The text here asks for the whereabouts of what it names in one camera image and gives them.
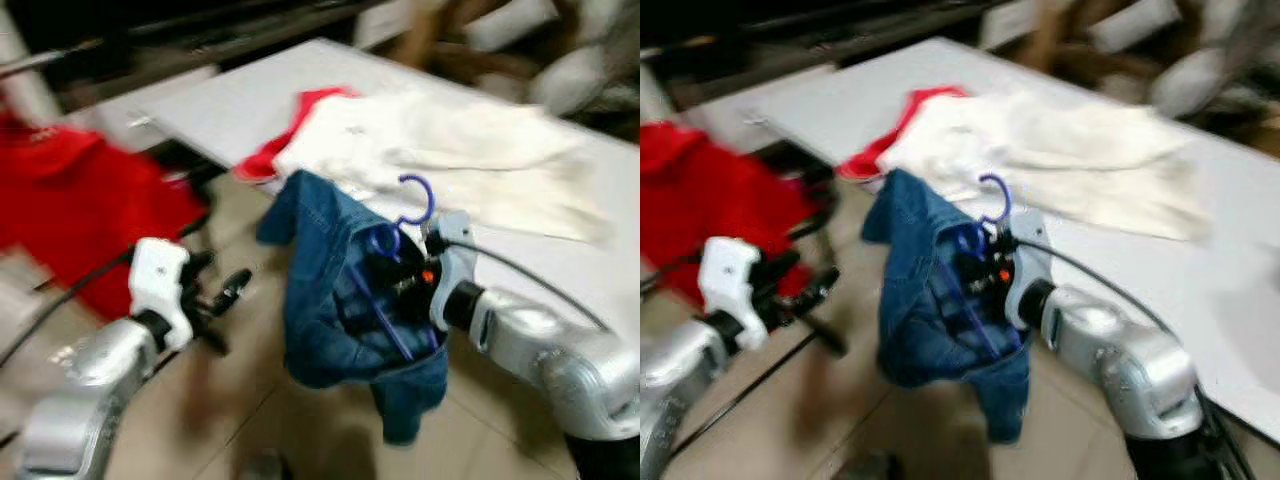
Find blue denim shorts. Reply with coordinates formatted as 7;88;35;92
862;168;1033;446
257;170;451;446

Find purple plastic clothes hanger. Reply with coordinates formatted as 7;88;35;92
345;175;446;361
925;173;1026;356

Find plain red t-shirt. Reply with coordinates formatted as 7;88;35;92
0;110;206;321
640;120;801;311

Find red polo shirt striped collar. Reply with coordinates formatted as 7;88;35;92
838;85;971;183
235;88;356;186

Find white shirt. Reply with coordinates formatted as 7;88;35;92
880;88;1201;196
275;90;591;201

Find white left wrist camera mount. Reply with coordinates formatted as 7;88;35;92
128;237;193;351
700;237;766;351

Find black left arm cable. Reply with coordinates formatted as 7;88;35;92
640;250;706;296
0;245;136;371

